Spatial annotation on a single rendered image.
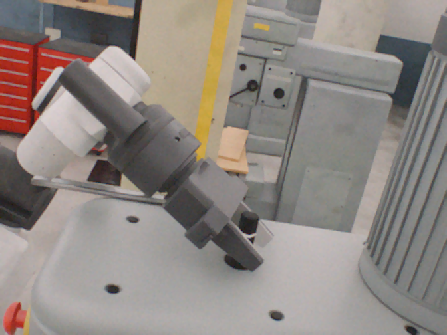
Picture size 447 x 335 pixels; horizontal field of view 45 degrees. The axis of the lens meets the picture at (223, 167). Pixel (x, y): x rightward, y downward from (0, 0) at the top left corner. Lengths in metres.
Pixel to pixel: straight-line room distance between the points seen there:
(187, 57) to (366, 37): 6.98
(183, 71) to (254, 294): 1.80
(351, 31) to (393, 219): 8.46
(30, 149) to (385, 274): 0.63
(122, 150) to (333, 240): 0.32
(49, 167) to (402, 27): 9.46
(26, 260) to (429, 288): 0.74
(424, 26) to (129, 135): 9.87
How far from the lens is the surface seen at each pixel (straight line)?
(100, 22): 9.82
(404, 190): 0.61
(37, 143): 0.96
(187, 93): 2.35
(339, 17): 8.97
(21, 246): 1.08
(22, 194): 1.07
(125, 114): 0.56
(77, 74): 0.57
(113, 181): 5.04
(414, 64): 10.41
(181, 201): 0.58
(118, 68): 0.60
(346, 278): 0.67
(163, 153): 0.58
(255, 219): 0.61
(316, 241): 0.73
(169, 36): 2.30
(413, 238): 0.61
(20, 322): 0.72
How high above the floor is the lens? 2.23
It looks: 23 degrees down
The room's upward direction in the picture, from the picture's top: 11 degrees clockwise
